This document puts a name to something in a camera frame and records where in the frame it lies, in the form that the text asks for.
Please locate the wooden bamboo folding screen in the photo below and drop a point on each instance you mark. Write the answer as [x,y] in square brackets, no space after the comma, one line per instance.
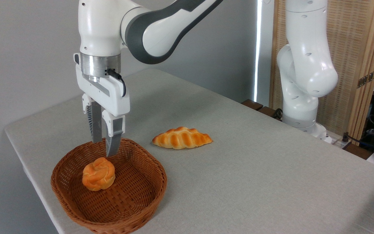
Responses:
[359,32]

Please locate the dark brown wooden block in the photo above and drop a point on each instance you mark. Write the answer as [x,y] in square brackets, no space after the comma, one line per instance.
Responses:
[268,112]
[252,104]

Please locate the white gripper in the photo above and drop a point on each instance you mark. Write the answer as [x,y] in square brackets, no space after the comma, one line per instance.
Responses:
[115,100]

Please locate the grey tablecloth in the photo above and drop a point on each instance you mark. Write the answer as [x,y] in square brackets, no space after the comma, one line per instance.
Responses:
[271,178]

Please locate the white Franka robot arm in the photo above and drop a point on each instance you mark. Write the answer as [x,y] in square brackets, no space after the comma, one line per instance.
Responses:
[99,26]

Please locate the round orange bread roll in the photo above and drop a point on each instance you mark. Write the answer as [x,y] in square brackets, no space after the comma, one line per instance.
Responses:
[98,174]

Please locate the brown wicker basket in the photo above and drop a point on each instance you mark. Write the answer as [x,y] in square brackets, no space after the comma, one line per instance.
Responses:
[135,195]

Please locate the long braided bread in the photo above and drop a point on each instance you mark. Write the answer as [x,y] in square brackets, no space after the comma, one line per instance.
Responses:
[180,139]

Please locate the metal screen hinge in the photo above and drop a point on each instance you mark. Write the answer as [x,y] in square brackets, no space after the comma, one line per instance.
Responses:
[367,78]

